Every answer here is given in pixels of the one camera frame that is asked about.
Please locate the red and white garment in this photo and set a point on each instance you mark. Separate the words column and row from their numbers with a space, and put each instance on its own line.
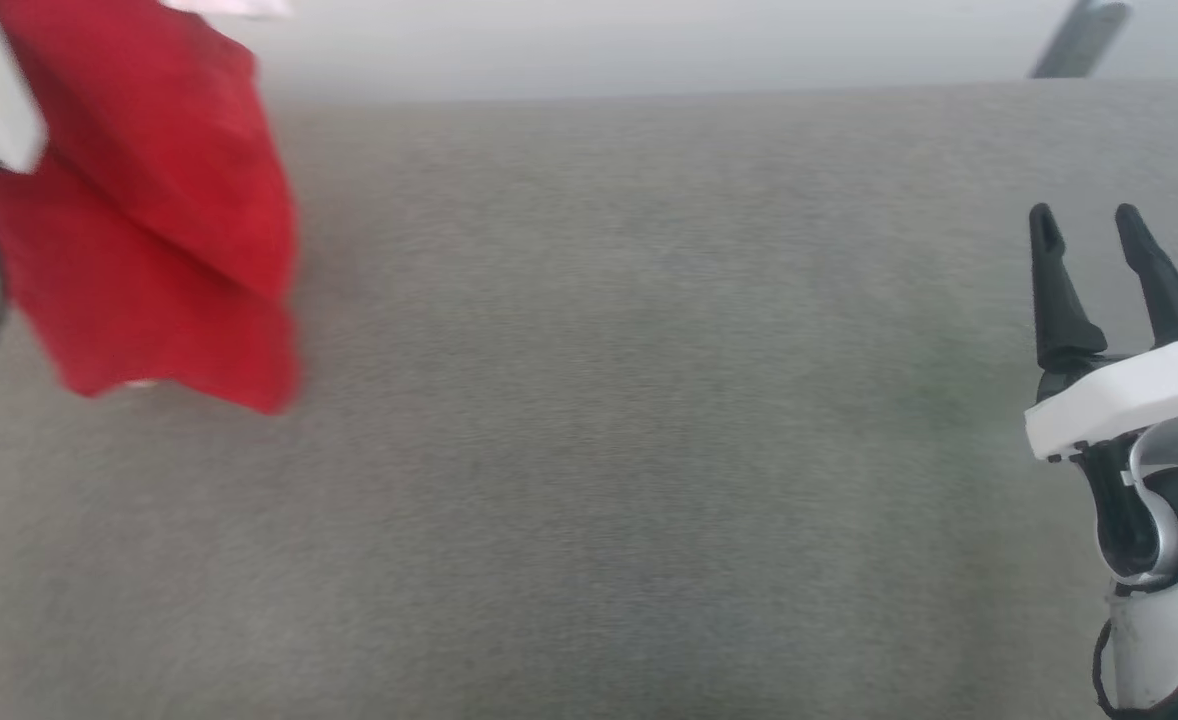
column 149, row 200

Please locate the grey metal bar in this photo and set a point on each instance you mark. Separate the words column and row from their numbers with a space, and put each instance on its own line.
column 1079, row 40

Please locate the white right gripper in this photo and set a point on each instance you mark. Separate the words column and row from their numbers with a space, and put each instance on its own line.
column 1119, row 400

